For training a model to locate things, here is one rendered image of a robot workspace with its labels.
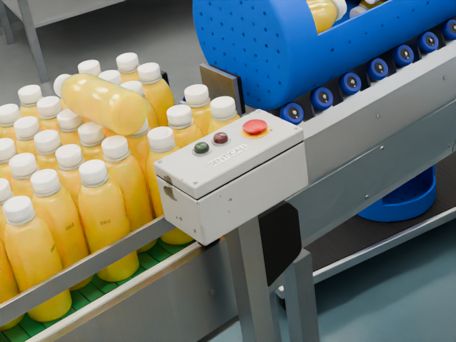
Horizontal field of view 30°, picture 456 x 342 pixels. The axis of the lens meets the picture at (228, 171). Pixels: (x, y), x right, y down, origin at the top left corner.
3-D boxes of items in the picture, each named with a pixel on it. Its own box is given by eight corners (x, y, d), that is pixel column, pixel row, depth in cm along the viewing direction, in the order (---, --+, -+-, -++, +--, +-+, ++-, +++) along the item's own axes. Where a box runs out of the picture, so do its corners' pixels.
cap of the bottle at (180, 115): (163, 124, 134) (161, 115, 134) (175, 112, 137) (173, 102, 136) (185, 127, 133) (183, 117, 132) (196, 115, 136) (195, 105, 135)
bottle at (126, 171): (131, 261, 134) (108, 167, 125) (108, 243, 139) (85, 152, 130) (166, 241, 138) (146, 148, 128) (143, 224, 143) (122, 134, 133)
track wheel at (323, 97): (327, 81, 159) (321, 85, 160) (309, 90, 157) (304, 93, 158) (338, 102, 159) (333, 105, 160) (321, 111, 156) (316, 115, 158)
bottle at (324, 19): (258, 15, 148) (330, -17, 157) (245, 36, 154) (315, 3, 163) (281, 47, 147) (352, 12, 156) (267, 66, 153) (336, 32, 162)
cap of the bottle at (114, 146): (112, 161, 127) (109, 150, 126) (98, 153, 130) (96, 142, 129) (134, 150, 129) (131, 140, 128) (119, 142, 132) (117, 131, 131)
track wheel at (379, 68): (382, 52, 166) (376, 56, 168) (366, 61, 164) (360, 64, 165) (393, 72, 166) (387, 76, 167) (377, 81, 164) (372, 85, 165)
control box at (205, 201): (309, 185, 128) (303, 126, 122) (205, 248, 118) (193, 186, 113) (266, 163, 135) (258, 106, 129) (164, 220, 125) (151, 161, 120)
